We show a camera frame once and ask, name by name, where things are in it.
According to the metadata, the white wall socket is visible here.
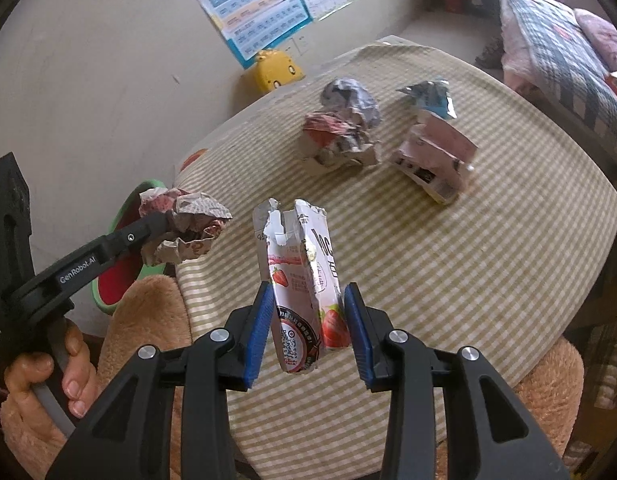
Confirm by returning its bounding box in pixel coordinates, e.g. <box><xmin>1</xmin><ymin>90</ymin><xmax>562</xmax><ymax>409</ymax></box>
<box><xmin>288</xmin><ymin>35</ymin><xmax>314</xmax><ymax>58</ymax></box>

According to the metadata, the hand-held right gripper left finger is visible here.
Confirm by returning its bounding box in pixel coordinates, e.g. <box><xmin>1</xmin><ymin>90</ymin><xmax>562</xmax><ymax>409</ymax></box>
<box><xmin>48</xmin><ymin>281</ymin><xmax>276</xmax><ymax>480</ymax></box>

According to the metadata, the crumpled grey purple paper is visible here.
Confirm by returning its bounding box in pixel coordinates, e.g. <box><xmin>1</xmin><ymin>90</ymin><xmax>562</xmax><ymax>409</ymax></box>
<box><xmin>321</xmin><ymin>77</ymin><xmax>382</xmax><ymax>128</ymax></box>

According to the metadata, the bed with plaid blanket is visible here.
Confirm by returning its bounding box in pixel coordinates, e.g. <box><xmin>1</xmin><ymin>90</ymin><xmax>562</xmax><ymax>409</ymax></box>
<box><xmin>496</xmin><ymin>0</ymin><xmax>617</xmax><ymax>161</ymax></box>

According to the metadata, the crumpled red white paper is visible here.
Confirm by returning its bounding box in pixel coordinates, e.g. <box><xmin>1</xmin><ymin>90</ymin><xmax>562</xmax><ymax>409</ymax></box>
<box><xmin>302</xmin><ymin>112</ymin><xmax>380</xmax><ymax>173</ymax></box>

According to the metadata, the wall poster with coloured rows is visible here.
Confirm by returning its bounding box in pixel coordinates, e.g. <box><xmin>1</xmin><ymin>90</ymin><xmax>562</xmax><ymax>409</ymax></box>
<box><xmin>169</xmin><ymin>0</ymin><xmax>313</xmax><ymax>70</ymax></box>

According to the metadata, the blue foil wrapper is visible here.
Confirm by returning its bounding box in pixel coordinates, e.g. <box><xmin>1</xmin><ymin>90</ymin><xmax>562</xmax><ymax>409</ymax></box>
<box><xmin>396</xmin><ymin>78</ymin><xmax>459</xmax><ymax>120</ymax></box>

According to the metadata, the crushed pink carton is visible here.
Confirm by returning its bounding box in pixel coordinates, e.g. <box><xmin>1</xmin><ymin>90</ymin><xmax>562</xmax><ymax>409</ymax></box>
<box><xmin>389</xmin><ymin>110</ymin><xmax>479</xmax><ymax>206</ymax></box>

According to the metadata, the brown plush cushion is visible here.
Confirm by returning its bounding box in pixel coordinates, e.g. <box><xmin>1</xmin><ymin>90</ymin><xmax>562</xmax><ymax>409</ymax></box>
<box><xmin>1</xmin><ymin>275</ymin><xmax>585</xmax><ymax>480</ymax></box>

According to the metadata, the yellow plastic toy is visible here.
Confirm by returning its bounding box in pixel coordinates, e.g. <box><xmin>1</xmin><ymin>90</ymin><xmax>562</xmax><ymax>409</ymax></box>
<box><xmin>242</xmin><ymin>50</ymin><xmax>305</xmax><ymax>93</ymax></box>

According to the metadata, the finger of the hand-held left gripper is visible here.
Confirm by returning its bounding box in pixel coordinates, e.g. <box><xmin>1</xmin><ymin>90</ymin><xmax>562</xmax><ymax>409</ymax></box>
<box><xmin>3</xmin><ymin>214</ymin><xmax>170</xmax><ymax>323</ymax></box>

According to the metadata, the striped tablecloth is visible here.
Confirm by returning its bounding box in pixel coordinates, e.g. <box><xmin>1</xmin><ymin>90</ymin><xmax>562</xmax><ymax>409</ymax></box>
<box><xmin>174</xmin><ymin>42</ymin><xmax>617</xmax><ymax>478</ymax></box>

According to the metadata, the person's left hand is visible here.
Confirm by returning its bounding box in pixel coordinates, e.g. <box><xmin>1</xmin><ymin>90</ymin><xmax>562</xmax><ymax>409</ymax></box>
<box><xmin>3</xmin><ymin>322</ymin><xmax>99</xmax><ymax>456</ymax></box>

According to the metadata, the strawberry print drink carton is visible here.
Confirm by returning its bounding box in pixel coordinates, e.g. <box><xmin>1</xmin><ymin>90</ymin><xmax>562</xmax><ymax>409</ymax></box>
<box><xmin>252</xmin><ymin>197</ymin><xmax>352</xmax><ymax>375</ymax></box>

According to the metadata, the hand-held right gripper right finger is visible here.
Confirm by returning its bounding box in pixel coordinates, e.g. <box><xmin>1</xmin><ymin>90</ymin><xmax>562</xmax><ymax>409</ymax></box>
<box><xmin>343</xmin><ymin>282</ymin><xmax>572</xmax><ymax>480</ymax></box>

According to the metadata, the red patterned paper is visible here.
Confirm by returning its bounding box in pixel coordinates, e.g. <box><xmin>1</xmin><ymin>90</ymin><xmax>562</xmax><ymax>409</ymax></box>
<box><xmin>138</xmin><ymin>187</ymin><xmax>234</xmax><ymax>266</ymax></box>

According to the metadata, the red bin with green rim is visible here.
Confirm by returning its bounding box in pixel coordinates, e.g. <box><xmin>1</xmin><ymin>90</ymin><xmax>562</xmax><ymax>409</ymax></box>
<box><xmin>91</xmin><ymin>180</ymin><xmax>169</xmax><ymax>317</ymax></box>

